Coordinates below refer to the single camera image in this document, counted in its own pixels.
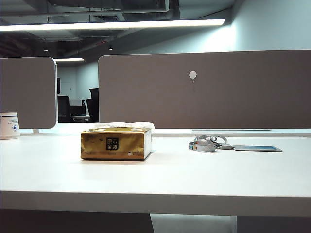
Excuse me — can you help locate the gold foil tissue pack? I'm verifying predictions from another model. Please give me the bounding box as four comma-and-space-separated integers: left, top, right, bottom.
80, 127, 154, 161

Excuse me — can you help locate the blue white ID card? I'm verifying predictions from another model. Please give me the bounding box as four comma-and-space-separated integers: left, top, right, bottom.
232, 145, 283, 153

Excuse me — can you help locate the black high-back office chair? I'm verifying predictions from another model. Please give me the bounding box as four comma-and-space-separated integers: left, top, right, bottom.
86, 88, 100, 123

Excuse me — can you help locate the wide brown desk partition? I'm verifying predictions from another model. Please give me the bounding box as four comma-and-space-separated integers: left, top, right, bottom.
98, 50, 311, 130

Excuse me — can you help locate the black low office chair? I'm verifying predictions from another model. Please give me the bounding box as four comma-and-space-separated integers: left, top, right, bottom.
57, 95, 71, 123

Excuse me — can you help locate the long ceiling light strip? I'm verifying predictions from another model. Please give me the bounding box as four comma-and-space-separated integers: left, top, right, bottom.
0, 18, 225, 32

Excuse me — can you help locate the short ceiling light strip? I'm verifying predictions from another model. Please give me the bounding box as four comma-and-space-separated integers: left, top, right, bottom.
53, 57, 85, 62

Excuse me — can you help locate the narrow brown desk partition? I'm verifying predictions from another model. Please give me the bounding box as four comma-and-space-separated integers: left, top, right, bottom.
0, 57, 58, 134

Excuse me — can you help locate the white paper cup blue logo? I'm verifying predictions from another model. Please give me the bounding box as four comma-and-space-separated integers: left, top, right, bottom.
0, 112, 21, 140

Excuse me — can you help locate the grey printed lanyard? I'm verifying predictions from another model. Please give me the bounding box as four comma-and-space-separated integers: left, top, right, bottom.
188, 135, 234, 153

